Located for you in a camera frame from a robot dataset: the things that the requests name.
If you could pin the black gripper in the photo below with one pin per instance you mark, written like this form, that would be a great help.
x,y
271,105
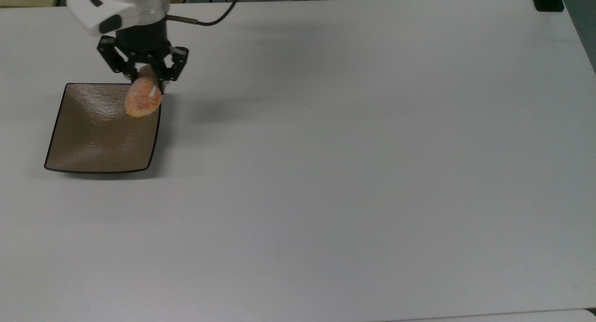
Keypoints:
x,y
142,40

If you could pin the orange sugared bread roll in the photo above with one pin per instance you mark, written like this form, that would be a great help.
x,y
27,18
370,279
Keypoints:
x,y
142,98

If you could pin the brown square ceramic plate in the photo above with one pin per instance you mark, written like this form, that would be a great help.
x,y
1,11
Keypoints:
x,y
98,140

